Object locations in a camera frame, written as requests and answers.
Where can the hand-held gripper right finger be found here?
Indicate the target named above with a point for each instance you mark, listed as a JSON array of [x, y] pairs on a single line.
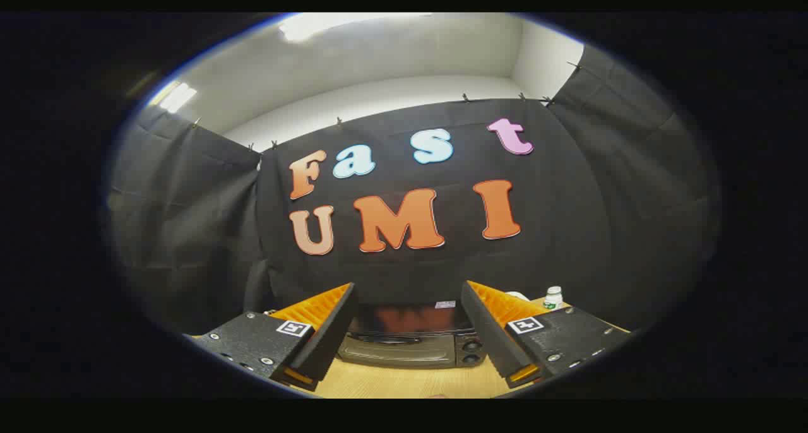
[[489, 339]]

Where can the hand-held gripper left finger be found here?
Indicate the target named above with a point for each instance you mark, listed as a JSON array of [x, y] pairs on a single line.
[[328, 339]]

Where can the black toaster oven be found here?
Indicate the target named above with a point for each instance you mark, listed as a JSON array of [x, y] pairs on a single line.
[[404, 352]]

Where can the white bread toaster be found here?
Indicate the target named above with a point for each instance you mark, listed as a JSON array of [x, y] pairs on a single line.
[[517, 295]]

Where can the white drink bottle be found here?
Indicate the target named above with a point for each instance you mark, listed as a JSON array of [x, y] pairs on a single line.
[[553, 298]]

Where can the ceiling light panel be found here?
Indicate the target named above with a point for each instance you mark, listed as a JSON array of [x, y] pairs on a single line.
[[177, 96]]

